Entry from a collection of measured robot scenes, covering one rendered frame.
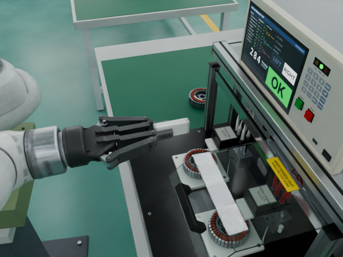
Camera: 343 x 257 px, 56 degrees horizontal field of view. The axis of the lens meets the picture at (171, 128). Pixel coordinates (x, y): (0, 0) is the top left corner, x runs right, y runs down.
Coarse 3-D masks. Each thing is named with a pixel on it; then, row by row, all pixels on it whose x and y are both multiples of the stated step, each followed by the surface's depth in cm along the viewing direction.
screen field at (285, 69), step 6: (276, 54) 74; (276, 60) 74; (282, 60) 72; (276, 66) 75; (282, 66) 72; (288, 66) 70; (282, 72) 73; (288, 72) 71; (294, 72) 69; (288, 78) 71; (294, 78) 69
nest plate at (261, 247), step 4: (252, 248) 87; (256, 248) 87; (260, 248) 87; (236, 252) 86; (240, 252) 86; (244, 252) 86; (248, 252) 86; (252, 252) 87; (232, 256) 85; (236, 256) 86; (240, 256) 86
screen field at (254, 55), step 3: (252, 48) 84; (252, 51) 85; (255, 51) 83; (252, 54) 85; (255, 54) 83; (258, 54) 82; (252, 57) 85; (255, 57) 84; (258, 57) 82; (255, 60) 84; (258, 60) 82; (258, 63) 83
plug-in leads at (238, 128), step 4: (252, 112) 100; (252, 116) 98; (236, 120) 102; (236, 124) 102; (240, 124) 99; (244, 124) 102; (236, 128) 103; (240, 128) 100; (244, 128) 98; (244, 132) 99; (248, 132) 100; (248, 136) 101; (240, 140) 101
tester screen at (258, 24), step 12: (252, 12) 81; (252, 24) 82; (264, 24) 76; (252, 36) 83; (264, 36) 77; (276, 36) 73; (264, 48) 78; (276, 48) 74; (288, 48) 69; (300, 48) 65; (264, 60) 79; (288, 60) 70; (300, 60) 66; (264, 72) 81; (276, 72) 75; (264, 84) 82; (288, 84) 71; (276, 96) 77
